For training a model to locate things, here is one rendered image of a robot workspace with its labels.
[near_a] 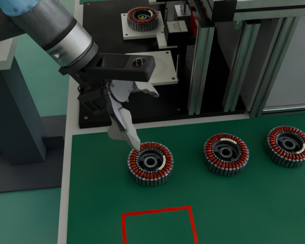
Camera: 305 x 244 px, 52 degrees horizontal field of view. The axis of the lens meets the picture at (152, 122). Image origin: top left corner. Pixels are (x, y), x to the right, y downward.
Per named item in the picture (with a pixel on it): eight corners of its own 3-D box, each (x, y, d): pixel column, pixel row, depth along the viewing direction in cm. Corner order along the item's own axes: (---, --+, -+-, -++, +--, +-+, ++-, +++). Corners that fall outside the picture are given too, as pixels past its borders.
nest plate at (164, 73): (128, 87, 94) (128, 84, 93) (125, 56, 104) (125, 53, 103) (177, 83, 96) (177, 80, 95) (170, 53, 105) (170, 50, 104)
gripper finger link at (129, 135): (121, 154, 64) (107, 111, 63) (144, 149, 60) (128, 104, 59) (111, 159, 61) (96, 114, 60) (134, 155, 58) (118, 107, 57)
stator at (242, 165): (243, 182, 76) (246, 174, 73) (197, 170, 78) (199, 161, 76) (248, 146, 83) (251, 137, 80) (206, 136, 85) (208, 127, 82)
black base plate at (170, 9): (80, 129, 87) (78, 123, 85) (84, 7, 128) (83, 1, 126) (244, 114, 91) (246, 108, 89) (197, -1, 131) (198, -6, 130)
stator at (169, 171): (121, 180, 77) (120, 172, 74) (136, 144, 83) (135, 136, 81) (166, 192, 74) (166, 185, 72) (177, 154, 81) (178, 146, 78)
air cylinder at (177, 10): (176, 29, 114) (177, 16, 109) (173, 18, 118) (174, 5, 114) (190, 28, 114) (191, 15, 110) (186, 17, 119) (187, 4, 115)
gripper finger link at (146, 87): (140, 89, 73) (112, 83, 66) (160, 82, 69) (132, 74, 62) (142, 102, 72) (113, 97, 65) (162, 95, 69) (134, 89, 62)
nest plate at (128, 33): (123, 39, 110) (123, 37, 109) (121, 16, 119) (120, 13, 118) (166, 37, 111) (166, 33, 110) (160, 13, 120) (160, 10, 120)
